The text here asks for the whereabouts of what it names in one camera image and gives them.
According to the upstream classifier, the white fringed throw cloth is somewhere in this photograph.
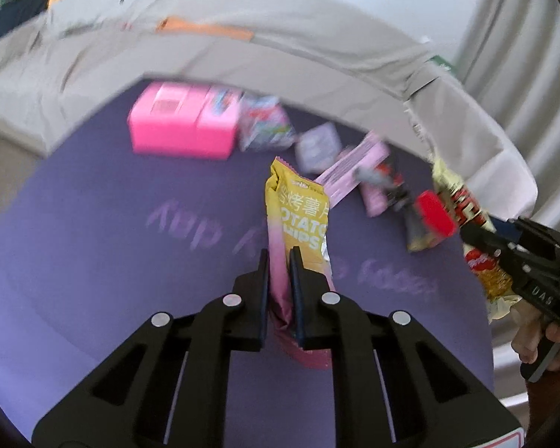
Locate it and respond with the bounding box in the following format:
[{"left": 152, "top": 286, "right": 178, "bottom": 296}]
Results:
[{"left": 404, "top": 63, "right": 539, "bottom": 225}]

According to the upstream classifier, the yellow pink chips bag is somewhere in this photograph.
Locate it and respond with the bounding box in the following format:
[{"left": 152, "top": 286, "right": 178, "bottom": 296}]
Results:
[{"left": 265, "top": 158, "right": 332, "bottom": 370}]

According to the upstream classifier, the red pink plastic container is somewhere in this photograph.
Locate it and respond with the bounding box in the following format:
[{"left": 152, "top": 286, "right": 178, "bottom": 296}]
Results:
[{"left": 413, "top": 190, "right": 459, "bottom": 239}]

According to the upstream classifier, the colourful printed packet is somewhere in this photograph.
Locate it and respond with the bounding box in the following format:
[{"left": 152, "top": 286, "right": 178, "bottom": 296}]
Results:
[{"left": 239, "top": 96, "right": 297, "bottom": 151}]

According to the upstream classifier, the orange back scratcher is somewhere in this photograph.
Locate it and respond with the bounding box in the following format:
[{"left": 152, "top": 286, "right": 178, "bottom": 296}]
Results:
[{"left": 156, "top": 16, "right": 255, "bottom": 42}]

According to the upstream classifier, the long pink packet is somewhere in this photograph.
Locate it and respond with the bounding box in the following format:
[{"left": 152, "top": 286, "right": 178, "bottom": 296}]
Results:
[{"left": 316, "top": 131, "right": 389, "bottom": 208}]

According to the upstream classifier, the purple packet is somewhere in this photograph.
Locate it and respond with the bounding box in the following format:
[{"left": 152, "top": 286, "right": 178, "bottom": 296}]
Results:
[{"left": 295, "top": 122, "right": 342, "bottom": 173}]

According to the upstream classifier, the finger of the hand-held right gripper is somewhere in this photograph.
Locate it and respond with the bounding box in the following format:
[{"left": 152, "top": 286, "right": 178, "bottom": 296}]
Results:
[
  {"left": 488, "top": 215, "right": 544, "bottom": 244},
  {"left": 460, "top": 224, "right": 526, "bottom": 281}
]

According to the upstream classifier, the person's right hand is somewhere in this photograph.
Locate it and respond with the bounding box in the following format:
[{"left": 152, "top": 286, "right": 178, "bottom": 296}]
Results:
[{"left": 511, "top": 299, "right": 560, "bottom": 371}]

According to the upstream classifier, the yellow noodle packet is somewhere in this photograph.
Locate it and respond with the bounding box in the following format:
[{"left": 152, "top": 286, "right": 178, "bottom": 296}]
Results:
[{"left": 432, "top": 158, "right": 523, "bottom": 323}]

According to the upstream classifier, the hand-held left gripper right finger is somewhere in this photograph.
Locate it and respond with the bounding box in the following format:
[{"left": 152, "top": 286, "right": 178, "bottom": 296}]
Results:
[{"left": 287, "top": 245, "right": 526, "bottom": 448}]

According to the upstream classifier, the small pink packet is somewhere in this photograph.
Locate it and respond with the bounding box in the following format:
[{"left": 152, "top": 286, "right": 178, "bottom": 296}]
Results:
[{"left": 359, "top": 177, "right": 393, "bottom": 218}]

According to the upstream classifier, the grey pleated curtain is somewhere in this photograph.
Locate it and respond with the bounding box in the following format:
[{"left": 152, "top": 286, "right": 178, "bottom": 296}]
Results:
[{"left": 452, "top": 0, "right": 560, "bottom": 243}]

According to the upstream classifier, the grey covered sofa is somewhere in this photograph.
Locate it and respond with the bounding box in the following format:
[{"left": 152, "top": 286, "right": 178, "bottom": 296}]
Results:
[{"left": 0, "top": 0, "right": 537, "bottom": 187}]

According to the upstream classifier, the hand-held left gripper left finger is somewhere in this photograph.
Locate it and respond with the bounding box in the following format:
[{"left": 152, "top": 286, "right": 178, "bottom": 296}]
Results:
[{"left": 32, "top": 248, "right": 271, "bottom": 448}]

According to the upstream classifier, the dark blue cloth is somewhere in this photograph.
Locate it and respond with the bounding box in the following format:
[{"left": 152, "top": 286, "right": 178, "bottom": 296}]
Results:
[{"left": 0, "top": 0, "right": 47, "bottom": 50}]

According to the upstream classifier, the pink box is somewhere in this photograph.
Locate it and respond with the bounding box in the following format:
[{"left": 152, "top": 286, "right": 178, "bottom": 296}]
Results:
[{"left": 127, "top": 81, "right": 242, "bottom": 159}]

